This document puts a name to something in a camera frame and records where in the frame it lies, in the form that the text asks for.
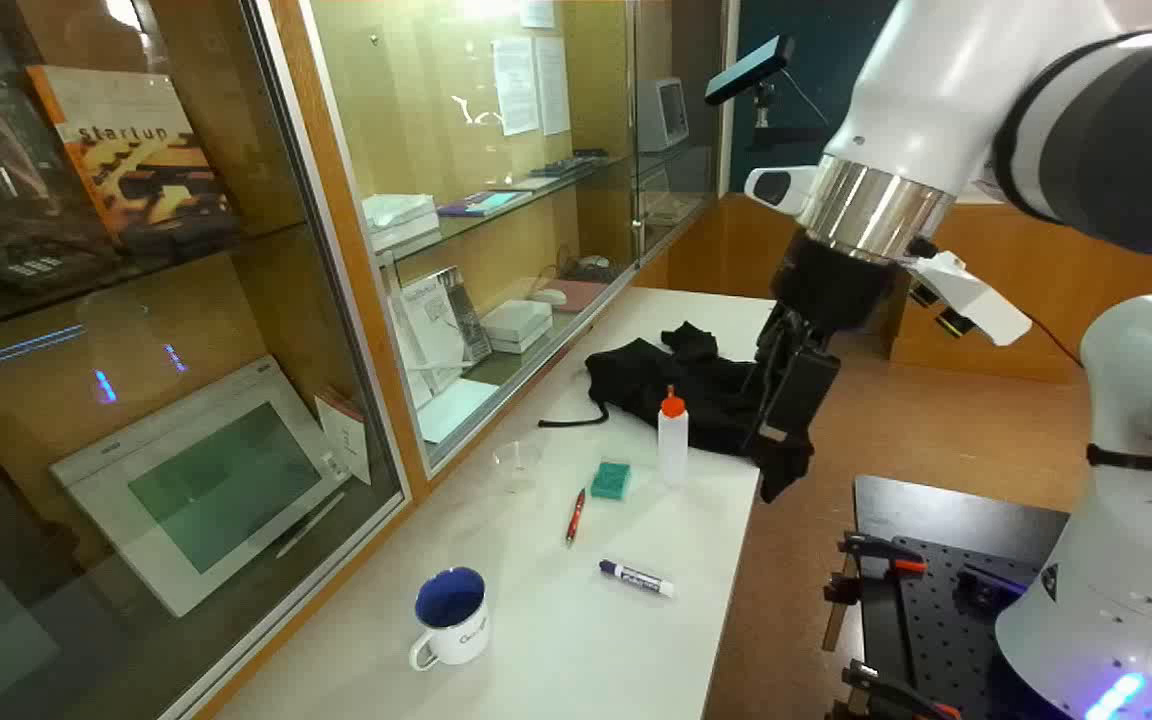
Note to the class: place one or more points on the white paper sheet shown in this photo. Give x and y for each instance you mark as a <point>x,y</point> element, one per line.
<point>516,88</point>
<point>554,85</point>

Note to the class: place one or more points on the white tablet device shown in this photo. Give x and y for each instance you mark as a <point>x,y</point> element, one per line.
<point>206,485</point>

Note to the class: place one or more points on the large glass cabinet door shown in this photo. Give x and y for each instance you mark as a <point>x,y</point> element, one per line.
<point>86,450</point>

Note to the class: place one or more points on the red pen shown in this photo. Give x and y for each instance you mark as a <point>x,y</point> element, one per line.
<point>575,516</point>

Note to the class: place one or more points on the camera on mount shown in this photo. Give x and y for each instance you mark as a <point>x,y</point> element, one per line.
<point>748,68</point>

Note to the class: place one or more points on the white computer mouse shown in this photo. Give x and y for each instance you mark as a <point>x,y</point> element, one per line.
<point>549,296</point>

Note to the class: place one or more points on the black devices on shelf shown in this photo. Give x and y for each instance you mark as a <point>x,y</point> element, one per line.
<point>571,163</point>

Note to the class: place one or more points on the purple flat book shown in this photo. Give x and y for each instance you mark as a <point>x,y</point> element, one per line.
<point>481,203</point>

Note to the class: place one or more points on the grey magazine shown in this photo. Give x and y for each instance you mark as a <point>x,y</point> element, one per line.
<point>446,320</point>

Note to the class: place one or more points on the small white card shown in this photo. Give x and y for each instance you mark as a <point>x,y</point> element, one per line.
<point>348,440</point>

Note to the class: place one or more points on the old beige computer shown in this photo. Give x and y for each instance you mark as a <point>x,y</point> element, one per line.
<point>664,113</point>

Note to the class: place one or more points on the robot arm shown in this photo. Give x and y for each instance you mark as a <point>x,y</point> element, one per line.
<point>946,90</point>

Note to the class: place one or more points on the stack of white boxes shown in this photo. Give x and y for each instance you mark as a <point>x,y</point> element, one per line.
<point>401,220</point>

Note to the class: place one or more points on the pink flat pad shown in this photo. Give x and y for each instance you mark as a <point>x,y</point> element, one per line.
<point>581,294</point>

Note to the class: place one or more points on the white mug blue inside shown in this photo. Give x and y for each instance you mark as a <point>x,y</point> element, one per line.
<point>456,635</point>

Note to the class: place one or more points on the black cloth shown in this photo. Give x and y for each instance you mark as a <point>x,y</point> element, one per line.
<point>656,385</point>

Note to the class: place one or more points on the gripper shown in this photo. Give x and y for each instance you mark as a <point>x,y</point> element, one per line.
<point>836,285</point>

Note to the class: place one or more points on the black telephone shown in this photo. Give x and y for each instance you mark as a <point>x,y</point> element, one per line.
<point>31,265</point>

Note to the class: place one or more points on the green sponge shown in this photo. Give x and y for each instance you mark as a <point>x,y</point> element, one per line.
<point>612,481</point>

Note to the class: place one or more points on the white squeeze bottle orange cap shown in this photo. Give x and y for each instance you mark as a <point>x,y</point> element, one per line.
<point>673,445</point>

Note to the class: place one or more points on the black orange clamp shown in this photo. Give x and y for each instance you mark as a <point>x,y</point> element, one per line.
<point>896,692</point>
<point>881,552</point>

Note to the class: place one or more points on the purple whiteboard marker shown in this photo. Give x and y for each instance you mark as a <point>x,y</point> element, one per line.
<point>636,578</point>

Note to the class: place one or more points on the clear glass cup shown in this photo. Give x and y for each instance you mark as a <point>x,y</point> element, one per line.
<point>517,468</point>

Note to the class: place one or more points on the wooden glass display cabinet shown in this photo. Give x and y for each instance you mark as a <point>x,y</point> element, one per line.
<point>356,300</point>

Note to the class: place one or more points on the white paper on shelf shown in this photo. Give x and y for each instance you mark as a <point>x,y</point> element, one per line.
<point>456,408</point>

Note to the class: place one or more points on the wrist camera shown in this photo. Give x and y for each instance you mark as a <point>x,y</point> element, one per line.
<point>976,300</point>

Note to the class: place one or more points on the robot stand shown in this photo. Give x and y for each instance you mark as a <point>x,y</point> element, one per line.
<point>926,620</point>

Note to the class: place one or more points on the orange cover book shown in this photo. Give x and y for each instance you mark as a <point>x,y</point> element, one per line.
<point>136,150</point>

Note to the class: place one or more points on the flat white box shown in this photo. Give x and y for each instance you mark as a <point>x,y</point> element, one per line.
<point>516,325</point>

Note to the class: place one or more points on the narrow glass cabinet door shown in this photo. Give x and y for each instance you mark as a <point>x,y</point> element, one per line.
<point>676,200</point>

